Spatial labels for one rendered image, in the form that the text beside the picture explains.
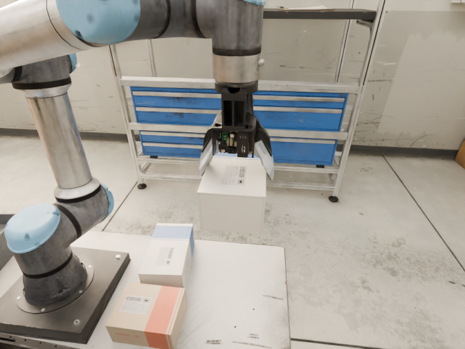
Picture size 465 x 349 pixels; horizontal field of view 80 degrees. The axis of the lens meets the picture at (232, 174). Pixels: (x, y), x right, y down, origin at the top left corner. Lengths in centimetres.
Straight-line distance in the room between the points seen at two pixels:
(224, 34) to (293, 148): 177
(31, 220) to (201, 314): 49
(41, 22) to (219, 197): 34
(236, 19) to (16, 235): 65
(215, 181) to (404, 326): 150
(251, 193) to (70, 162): 49
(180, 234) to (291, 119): 137
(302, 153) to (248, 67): 177
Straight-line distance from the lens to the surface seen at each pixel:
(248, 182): 51
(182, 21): 45
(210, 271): 92
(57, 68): 75
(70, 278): 89
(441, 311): 200
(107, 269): 94
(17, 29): 49
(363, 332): 173
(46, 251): 82
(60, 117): 77
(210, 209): 51
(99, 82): 332
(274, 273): 92
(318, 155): 220
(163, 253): 86
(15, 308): 96
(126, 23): 36
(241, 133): 45
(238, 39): 42
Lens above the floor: 142
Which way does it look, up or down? 33 degrees down
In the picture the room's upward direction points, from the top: straight up
